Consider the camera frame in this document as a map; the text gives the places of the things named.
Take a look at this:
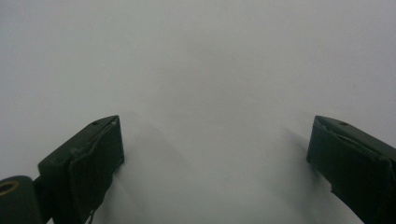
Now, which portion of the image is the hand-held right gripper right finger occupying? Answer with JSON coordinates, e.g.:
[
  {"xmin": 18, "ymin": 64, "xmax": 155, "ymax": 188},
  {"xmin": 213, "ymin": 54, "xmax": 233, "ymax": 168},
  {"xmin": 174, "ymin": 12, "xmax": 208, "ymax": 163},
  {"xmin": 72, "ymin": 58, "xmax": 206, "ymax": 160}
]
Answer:
[{"xmin": 305, "ymin": 115, "xmax": 396, "ymax": 224}]

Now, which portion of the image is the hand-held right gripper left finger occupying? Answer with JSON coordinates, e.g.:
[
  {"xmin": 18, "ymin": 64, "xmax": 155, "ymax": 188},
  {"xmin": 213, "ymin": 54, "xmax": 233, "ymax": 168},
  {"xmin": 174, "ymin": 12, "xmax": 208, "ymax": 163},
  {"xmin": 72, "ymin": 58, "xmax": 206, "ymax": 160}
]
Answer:
[{"xmin": 37, "ymin": 115, "xmax": 125, "ymax": 224}]

